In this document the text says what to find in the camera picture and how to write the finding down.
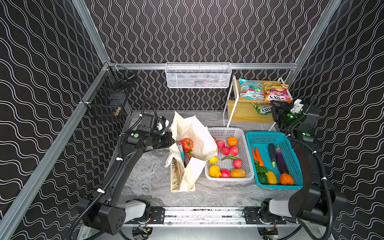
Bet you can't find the white plastic fruit basket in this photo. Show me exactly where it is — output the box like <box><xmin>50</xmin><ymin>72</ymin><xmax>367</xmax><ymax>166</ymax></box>
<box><xmin>205</xmin><ymin>127</ymin><xmax>255</xmax><ymax>182</ymax></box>

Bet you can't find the red apple right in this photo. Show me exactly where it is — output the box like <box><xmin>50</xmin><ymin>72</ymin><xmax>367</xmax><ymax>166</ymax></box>
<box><xmin>230</xmin><ymin>146</ymin><xmax>239</xmax><ymax>156</ymax></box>

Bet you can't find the orange tangerine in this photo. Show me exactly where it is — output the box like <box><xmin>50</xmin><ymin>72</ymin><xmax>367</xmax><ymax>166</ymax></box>
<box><xmin>227</xmin><ymin>137</ymin><xmax>238</xmax><ymax>147</ymax></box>

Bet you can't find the white wooden two-tier shelf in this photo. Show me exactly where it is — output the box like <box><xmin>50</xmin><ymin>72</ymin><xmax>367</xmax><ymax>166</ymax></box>
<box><xmin>223</xmin><ymin>76</ymin><xmax>287</xmax><ymax>127</ymax></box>

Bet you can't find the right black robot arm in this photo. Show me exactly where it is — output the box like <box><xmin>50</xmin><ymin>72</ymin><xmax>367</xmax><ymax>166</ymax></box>
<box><xmin>258</xmin><ymin>100</ymin><xmax>346</xmax><ymax>240</ymax></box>

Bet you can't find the white wire wall basket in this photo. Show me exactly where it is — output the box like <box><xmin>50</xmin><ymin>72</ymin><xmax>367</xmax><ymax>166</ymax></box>
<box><xmin>165</xmin><ymin>62</ymin><xmax>232</xmax><ymax>89</ymax></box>

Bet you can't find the green Fox's candy bag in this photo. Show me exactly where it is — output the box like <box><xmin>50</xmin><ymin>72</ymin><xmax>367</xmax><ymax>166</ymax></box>
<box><xmin>252</xmin><ymin>103</ymin><xmax>272</xmax><ymax>115</ymax></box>

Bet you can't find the brown potato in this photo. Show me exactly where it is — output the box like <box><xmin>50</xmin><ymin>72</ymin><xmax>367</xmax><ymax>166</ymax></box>
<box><xmin>187</xmin><ymin>153</ymin><xmax>195</xmax><ymax>159</ymax></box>

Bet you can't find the teal plastic vegetable basket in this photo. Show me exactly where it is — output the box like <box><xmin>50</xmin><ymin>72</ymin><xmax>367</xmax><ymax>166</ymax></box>
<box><xmin>246</xmin><ymin>132</ymin><xmax>303</xmax><ymax>190</ymax></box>

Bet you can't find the green chili pepper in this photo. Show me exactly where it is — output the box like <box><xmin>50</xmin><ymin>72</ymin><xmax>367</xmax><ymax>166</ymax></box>
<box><xmin>221</xmin><ymin>156</ymin><xmax>238</xmax><ymax>161</ymax></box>

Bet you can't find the orange pumpkin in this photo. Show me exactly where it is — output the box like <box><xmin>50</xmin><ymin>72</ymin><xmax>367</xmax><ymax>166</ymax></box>
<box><xmin>280</xmin><ymin>174</ymin><xmax>295</xmax><ymax>186</ymax></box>

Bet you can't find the dark green cucumber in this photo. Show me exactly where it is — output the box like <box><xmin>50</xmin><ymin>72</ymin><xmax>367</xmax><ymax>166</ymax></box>
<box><xmin>268</xmin><ymin>144</ymin><xmax>277</xmax><ymax>168</ymax></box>

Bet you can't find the light purple eggplant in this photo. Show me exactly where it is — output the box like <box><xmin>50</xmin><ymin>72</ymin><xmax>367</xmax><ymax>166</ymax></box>
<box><xmin>184</xmin><ymin>151</ymin><xmax>190</xmax><ymax>167</ymax></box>

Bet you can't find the red apple front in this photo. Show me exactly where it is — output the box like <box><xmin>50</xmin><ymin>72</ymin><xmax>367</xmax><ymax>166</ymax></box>
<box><xmin>221</xmin><ymin>169</ymin><xmax>231</xmax><ymax>178</ymax></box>

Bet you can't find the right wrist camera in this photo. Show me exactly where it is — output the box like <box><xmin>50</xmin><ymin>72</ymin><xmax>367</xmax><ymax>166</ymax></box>
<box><xmin>290</xmin><ymin>97</ymin><xmax>322</xmax><ymax>120</ymax></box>

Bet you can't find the black wire wall basket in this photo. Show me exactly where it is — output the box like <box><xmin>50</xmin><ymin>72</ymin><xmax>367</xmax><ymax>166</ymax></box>
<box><xmin>82</xmin><ymin>63</ymin><xmax>137</xmax><ymax>123</ymax></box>

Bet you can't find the orange carrot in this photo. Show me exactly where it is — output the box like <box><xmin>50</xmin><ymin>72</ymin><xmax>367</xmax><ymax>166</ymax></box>
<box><xmin>251</xmin><ymin>148</ymin><xmax>265</xmax><ymax>167</ymax></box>

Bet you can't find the small yellow lemon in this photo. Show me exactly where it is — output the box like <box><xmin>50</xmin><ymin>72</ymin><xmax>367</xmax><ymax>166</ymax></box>
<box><xmin>209</xmin><ymin>156</ymin><xmax>219</xmax><ymax>165</ymax></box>

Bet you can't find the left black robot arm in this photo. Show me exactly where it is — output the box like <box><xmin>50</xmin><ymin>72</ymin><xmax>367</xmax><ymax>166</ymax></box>
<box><xmin>67</xmin><ymin>131</ymin><xmax>175</xmax><ymax>240</ymax></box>

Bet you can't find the yellow bumpy lemon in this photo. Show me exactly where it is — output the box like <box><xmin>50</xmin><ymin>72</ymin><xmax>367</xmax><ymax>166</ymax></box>
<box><xmin>209</xmin><ymin>165</ymin><xmax>222</xmax><ymax>178</ymax></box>

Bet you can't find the red tomato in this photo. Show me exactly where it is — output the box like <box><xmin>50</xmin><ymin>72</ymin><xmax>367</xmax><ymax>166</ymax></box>
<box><xmin>182</xmin><ymin>139</ymin><xmax>194</xmax><ymax>152</ymax></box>

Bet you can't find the orange Fox's candy bag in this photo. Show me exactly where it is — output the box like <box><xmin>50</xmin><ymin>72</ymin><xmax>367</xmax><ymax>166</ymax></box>
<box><xmin>264</xmin><ymin>83</ymin><xmax>292</xmax><ymax>103</ymax></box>

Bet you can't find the green avocado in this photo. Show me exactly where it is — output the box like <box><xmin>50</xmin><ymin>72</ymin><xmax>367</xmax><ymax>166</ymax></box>
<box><xmin>257</xmin><ymin>173</ymin><xmax>268</xmax><ymax>185</ymax></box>

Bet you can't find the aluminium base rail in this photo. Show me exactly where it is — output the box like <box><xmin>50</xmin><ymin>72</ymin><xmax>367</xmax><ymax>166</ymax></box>
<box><xmin>85</xmin><ymin>205</ymin><xmax>328</xmax><ymax>228</ymax></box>

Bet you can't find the cream canvas grocery bag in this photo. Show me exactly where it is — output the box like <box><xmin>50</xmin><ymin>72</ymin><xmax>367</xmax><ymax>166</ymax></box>
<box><xmin>165</xmin><ymin>112</ymin><xmax>218</xmax><ymax>193</ymax></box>

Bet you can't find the small green red snack bag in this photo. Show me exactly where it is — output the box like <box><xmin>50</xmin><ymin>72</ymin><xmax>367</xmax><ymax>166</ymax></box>
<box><xmin>177</xmin><ymin>142</ymin><xmax>185</xmax><ymax>163</ymax></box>

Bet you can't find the red apple middle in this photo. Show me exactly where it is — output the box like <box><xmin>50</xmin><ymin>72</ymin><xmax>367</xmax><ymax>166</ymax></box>
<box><xmin>216</xmin><ymin>141</ymin><xmax>226</xmax><ymax>149</ymax></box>

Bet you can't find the yellow orange mango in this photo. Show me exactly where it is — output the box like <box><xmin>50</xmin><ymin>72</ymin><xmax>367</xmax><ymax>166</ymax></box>
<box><xmin>231</xmin><ymin>168</ymin><xmax>247</xmax><ymax>178</ymax></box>

